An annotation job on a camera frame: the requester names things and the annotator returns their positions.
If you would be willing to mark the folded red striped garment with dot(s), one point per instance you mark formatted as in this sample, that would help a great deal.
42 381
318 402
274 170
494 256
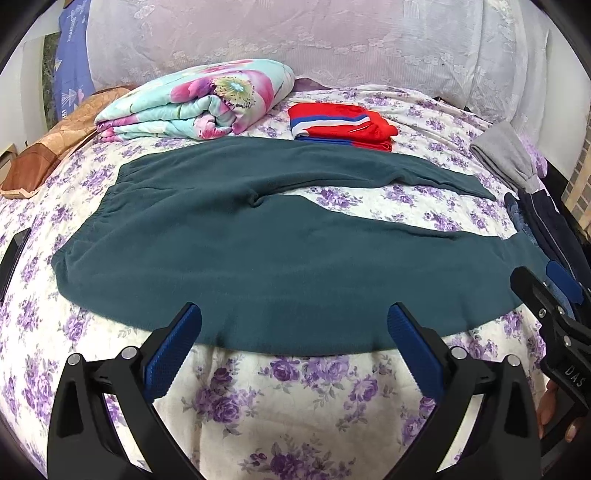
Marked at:
341 124

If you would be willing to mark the black smartphone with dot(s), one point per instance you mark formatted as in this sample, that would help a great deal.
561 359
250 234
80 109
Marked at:
10 260

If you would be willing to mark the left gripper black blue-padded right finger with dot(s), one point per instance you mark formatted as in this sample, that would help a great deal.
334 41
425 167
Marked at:
504 441

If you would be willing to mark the dark navy garment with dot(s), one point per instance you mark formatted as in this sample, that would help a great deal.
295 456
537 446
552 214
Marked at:
551 232

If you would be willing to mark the dark teal pants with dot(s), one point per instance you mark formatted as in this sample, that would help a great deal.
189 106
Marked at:
221 224

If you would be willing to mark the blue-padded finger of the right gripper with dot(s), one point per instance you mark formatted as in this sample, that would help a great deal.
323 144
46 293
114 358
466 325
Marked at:
558 294

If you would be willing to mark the grey folded garment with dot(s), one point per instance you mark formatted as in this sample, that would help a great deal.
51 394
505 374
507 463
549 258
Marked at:
512 159

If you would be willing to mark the brown orange pillow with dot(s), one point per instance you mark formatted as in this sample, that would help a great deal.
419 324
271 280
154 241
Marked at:
31 168

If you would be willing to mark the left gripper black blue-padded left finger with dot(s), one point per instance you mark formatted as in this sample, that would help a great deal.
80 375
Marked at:
82 440

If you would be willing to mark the person's right hand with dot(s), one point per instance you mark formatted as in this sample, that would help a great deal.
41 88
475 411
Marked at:
547 409

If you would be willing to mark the blue patterned fabric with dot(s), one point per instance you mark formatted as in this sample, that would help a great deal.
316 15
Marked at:
72 82

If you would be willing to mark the folded floral turquoise quilt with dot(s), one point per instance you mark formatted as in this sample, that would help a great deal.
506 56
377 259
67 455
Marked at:
198 103

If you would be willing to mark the floral purple bed sheet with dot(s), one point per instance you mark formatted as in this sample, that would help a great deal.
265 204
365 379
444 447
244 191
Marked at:
242 415

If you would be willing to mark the white lace curtain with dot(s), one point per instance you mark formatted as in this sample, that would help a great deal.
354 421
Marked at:
488 57

